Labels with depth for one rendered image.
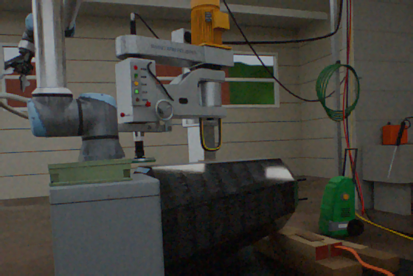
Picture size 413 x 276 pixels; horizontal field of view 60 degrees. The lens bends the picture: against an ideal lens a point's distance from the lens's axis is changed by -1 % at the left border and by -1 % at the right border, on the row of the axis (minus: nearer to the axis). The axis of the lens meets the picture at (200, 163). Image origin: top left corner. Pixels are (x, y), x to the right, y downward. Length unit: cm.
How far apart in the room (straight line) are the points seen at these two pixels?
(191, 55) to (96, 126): 141
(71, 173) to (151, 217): 34
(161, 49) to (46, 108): 131
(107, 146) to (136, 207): 28
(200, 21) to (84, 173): 186
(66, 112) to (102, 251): 54
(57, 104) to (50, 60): 16
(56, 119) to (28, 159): 718
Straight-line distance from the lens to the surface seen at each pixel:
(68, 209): 137
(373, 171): 513
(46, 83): 149
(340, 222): 384
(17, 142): 865
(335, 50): 508
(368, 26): 560
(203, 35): 292
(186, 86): 268
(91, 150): 147
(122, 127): 241
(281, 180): 271
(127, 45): 251
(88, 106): 149
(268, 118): 980
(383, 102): 558
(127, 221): 138
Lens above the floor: 97
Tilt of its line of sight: 3 degrees down
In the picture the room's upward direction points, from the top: 3 degrees counter-clockwise
